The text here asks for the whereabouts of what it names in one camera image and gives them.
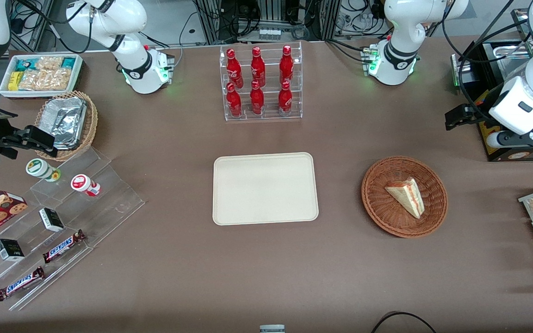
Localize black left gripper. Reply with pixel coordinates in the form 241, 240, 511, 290
445, 104, 496, 131

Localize triangle sandwich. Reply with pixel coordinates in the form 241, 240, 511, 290
384, 178, 426, 220

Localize tan wicker basket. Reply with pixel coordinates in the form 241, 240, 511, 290
34, 90, 99, 162

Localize brown round wicker basket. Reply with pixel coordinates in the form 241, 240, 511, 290
361, 156, 448, 239

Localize cream plastic tray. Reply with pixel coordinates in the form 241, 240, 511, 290
212, 152, 319, 227

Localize green lid yoghurt cup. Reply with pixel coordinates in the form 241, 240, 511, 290
25, 158, 62, 183

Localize stack of foil trays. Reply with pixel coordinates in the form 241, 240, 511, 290
40, 97, 87, 151

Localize white snack bin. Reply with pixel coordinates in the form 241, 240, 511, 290
0, 53, 85, 100

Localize black metal box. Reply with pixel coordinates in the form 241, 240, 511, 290
451, 39, 533, 162

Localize clear cracker bag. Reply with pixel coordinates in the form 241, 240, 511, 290
19, 56, 73, 91

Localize red lid yoghurt cup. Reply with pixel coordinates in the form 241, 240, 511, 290
70, 173, 102, 197

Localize small black box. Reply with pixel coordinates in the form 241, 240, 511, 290
0, 238, 25, 263
38, 207, 65, 233

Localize clear acrylic stepped shelf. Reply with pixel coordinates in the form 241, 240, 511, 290
0, 146, 146, 311

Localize Snickers chocolate bar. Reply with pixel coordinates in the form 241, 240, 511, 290
42, 229, 87, 265
0, 266, 46, 302

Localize clear acrylic bottle rack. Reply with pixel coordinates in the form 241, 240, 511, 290
219, 41, 304, 122

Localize red cola bottle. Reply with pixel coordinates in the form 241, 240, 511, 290
249, 80, 266, 116
250, 46, 267, 88
226, 48, 244, 89
278, 81, 293, 115
226, 82, 243, 118
279, 45, 295, 86

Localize white power strip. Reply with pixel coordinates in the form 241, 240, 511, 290
257, 27, 283, 41

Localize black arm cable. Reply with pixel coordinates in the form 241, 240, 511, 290
441, 0, 533, 122

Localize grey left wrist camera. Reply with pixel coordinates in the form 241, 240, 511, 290
486, 131, 510, 149

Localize black floor cable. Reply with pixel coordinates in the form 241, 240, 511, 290
370, 311, 438, 333

